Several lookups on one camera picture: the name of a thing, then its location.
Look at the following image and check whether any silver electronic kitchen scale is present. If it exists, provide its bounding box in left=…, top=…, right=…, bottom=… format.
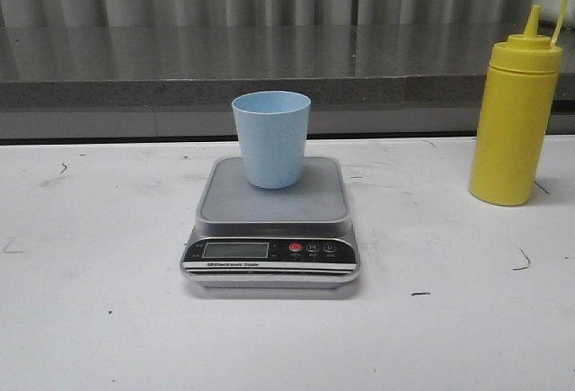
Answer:
left=180, top=156, right=360, bottom=290

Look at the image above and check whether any light blue plastic cup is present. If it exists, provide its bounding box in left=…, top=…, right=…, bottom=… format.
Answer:
left=232, top=91, right=311, bottom=189

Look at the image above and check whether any yellow squeeze bottle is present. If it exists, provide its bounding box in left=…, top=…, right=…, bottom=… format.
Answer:
left=469, top=0, right=569, bottom=206

